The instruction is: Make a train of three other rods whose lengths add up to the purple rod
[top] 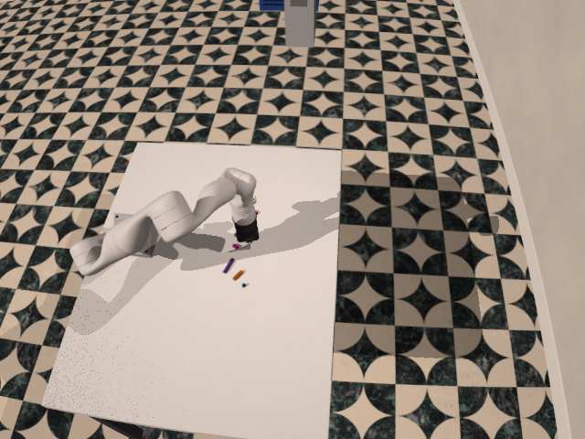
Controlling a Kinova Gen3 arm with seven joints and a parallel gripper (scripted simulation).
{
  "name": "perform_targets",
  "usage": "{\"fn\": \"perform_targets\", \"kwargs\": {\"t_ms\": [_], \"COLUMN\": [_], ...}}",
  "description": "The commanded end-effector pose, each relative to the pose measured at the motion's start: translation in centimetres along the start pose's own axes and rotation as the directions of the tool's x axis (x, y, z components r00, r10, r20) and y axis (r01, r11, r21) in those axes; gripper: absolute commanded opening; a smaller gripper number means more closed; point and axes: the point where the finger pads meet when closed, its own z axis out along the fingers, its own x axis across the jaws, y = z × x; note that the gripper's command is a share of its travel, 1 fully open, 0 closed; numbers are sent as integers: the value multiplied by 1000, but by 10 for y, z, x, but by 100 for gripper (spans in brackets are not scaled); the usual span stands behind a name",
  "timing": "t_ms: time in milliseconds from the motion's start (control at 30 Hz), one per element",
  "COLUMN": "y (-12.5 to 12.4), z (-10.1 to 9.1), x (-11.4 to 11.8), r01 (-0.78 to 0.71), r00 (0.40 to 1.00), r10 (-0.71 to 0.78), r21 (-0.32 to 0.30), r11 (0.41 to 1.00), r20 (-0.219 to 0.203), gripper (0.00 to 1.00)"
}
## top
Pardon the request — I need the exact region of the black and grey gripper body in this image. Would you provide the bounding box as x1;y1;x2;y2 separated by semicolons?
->
232;208;259;242

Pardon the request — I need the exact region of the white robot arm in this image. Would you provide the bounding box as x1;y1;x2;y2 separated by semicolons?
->
70;167;257;276

